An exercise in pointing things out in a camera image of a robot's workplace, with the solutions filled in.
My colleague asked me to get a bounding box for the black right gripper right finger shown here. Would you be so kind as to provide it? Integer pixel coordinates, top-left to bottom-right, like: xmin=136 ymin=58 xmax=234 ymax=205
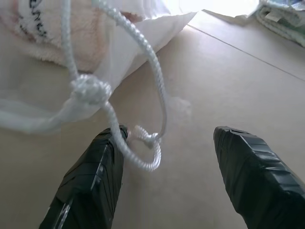
xmin=213 ymin=126 xmax=305 ymax=229

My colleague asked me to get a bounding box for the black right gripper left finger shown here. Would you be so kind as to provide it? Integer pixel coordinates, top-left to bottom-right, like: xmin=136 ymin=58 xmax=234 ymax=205
xmin=38 ymin=125 xmax=130 ymax=229

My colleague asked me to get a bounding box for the white braided drawstring cord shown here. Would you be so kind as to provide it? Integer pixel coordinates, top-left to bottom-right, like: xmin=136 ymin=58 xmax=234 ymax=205
xmin=59 ymin=0 xmax=192 ymax=172

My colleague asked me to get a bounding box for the white drawstring bag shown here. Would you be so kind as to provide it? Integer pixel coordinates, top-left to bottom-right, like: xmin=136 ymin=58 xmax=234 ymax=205
xmin=0 ymin=0 xmax=198 ymax=135

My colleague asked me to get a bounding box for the pink towel with dark print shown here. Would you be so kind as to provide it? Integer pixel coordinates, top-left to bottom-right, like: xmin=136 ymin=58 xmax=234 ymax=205
xmin=0 ymin=0 xmax=143 ymax=73

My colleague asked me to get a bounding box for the pale green folded towel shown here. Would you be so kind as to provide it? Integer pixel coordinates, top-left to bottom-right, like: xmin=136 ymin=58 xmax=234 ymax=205
xmin=234 ymin=0 xmax=305 ymax=46

